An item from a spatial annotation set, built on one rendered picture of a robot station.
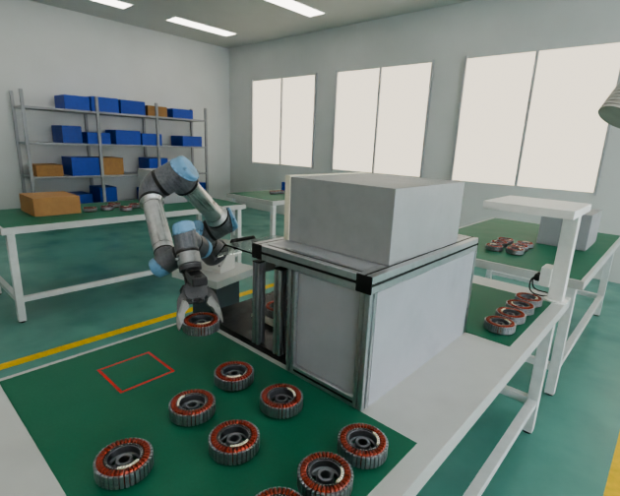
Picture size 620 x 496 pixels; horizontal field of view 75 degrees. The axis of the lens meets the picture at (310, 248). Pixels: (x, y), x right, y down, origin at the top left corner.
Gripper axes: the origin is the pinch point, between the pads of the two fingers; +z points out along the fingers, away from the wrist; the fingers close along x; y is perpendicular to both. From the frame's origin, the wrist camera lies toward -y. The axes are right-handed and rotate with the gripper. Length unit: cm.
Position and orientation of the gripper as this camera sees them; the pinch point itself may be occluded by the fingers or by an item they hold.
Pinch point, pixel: (201, 325)
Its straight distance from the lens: 132.8
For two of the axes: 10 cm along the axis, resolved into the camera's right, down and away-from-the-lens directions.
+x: -8.7, 0.9, -4.8
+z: 2.4, 9.4, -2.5
